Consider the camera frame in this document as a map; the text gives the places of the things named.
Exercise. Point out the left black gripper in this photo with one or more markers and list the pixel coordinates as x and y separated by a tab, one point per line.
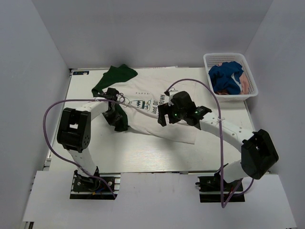
115	120

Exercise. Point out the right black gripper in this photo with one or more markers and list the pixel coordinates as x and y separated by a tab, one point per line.
164	109

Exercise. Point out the white green-sleeved printed t-shirt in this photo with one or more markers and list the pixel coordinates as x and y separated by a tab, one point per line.
142	94

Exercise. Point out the blue t-shirt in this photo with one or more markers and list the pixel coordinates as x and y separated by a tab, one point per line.
220	75

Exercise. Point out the pink t-shirt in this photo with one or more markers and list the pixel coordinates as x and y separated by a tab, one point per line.
236	87

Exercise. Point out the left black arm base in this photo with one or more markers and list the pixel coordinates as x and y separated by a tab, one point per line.
94	189

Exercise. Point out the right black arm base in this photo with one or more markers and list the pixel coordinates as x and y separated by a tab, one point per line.
209	190

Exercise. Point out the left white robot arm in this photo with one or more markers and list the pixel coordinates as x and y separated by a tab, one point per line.
74	132

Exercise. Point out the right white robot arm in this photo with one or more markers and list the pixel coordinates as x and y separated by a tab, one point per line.
258	153

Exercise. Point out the blue label sticker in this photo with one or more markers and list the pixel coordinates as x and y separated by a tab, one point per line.
80	73

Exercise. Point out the white plastic basket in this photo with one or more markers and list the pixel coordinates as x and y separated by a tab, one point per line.
211	59

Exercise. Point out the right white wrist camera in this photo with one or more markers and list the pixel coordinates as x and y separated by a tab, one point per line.
170	93

